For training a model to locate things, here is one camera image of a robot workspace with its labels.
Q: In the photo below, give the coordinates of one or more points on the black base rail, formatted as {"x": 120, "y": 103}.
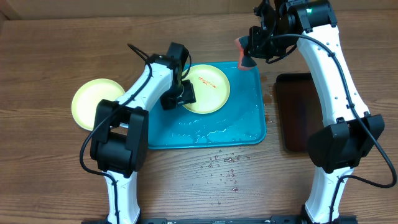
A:
{"x": 275, "y": 219}

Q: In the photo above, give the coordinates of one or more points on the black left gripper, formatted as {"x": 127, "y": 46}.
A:
{"x": 189, "y": 96}

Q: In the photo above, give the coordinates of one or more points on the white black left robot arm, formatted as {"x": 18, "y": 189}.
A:
{"x": 119, "y": 140}

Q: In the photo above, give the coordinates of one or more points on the black water tray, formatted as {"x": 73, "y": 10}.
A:
{"x": 299, "y": 108}

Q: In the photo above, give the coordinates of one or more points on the red black sponge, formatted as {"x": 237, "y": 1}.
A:
{"x": 245, "y": 62}

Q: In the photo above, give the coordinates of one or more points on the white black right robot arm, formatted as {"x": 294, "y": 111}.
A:
{"x": 349, "y": 130}

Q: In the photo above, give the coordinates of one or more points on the yellow-green plate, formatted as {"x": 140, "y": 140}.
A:
{"x": 211, "y": 89}
{"x": 88, "y": 96}

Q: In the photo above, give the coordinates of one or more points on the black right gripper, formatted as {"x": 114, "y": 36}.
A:
{"x": 255, "y": 50}

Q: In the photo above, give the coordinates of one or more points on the teal plastic tray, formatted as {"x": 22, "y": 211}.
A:
{"x": 240, "y": 121}

